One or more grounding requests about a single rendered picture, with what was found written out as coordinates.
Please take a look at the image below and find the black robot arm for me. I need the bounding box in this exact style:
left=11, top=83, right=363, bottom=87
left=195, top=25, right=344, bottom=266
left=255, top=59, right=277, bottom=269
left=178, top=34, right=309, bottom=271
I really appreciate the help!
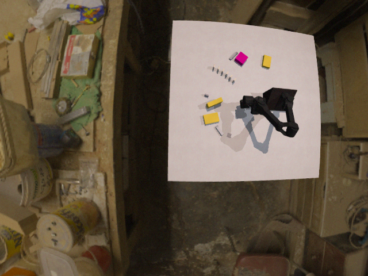
left=243, top=92, right=299, bottom=137

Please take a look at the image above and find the yellow rectangular block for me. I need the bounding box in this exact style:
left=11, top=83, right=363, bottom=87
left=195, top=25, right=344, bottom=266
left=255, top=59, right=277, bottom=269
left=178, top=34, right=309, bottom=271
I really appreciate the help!
left=206, top=97, right=223, bottom=109
left=203, top=113, right=220, bottom=124
left=262, top=55, right=271, bottom=69

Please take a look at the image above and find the magenta block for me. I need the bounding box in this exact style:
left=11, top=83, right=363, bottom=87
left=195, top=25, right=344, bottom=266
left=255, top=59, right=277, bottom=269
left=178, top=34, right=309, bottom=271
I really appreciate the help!
left=234, top=52, right=248, bottom=66

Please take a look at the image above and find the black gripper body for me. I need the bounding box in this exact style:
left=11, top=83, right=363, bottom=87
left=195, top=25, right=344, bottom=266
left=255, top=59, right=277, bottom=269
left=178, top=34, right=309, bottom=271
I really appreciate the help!
left=240, top=99, right=251, bottom=109

